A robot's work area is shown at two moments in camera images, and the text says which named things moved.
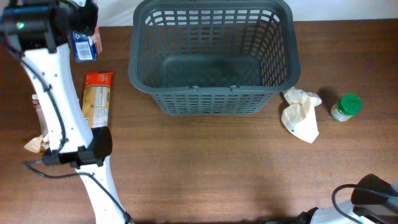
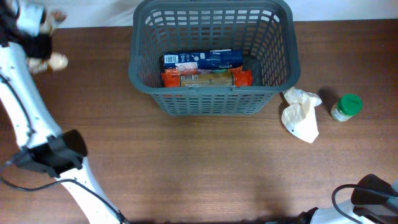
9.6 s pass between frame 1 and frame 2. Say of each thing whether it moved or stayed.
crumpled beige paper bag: stayed
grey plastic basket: stayed
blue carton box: moved
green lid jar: stayed
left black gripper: moved
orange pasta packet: moved
